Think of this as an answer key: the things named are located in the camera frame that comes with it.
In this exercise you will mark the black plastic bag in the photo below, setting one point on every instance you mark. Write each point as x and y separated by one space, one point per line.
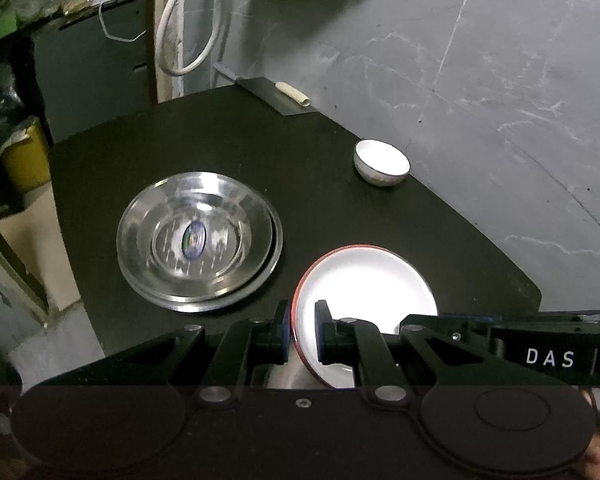
2 100

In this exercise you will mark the yellow jerrycan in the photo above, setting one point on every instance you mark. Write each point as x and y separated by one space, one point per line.
27 160

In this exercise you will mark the door frame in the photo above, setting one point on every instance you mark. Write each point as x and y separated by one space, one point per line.
165 80

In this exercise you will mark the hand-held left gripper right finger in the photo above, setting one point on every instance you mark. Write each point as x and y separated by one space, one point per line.
322 335

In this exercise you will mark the white cylinder piece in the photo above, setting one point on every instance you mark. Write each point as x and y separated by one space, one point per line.
292 94

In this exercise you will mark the kitchen cleaver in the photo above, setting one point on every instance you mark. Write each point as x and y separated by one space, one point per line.
270 90

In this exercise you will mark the white ceramic bowl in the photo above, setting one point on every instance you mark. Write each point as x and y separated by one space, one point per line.
380 162

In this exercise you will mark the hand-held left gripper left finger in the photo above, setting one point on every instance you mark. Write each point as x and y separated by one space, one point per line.
281 335

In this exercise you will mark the black cabinet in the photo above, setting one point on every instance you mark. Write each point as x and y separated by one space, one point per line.
95 70

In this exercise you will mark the white plate with red rim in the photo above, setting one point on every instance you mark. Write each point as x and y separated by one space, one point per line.
370 300

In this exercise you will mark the stainless steel plate with sticker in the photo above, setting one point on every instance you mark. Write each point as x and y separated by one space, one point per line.
195 230

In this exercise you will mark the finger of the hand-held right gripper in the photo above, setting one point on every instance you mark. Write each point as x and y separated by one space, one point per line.
450 321

